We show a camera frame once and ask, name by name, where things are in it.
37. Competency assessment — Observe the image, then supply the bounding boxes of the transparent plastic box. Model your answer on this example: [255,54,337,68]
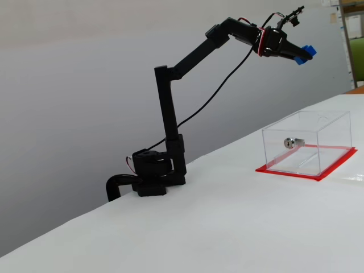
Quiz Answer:
[261,110,352,177]

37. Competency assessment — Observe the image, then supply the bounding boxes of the green panel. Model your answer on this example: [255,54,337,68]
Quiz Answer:
[349,36,364,86]

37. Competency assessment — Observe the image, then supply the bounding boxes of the blue lego brick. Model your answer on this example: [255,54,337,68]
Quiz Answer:
[293,44,318,67]

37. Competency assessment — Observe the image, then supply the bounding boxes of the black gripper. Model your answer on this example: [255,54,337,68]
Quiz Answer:
[257,26,314,61]

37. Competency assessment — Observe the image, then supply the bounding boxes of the black table clamp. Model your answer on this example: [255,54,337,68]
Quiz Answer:
[105,173,143,202]

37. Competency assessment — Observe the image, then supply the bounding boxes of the white box on shelf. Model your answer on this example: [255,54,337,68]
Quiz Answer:
[345,13,364,38]

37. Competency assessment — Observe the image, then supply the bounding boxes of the long black camera cable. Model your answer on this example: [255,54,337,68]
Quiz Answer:
[147,11,282,150]

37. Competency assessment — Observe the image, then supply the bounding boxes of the red white wrist servo wire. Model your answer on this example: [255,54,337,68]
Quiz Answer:
[237,16,268,57]

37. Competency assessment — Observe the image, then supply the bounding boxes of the wooden table edge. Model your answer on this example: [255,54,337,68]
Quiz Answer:
[342,84,364,95]

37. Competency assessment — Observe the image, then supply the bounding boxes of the red white base servo wire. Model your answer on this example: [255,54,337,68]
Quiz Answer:
[125,155,138,175]

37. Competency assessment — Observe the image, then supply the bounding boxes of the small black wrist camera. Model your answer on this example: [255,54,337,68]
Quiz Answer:
[277,5,305,30]

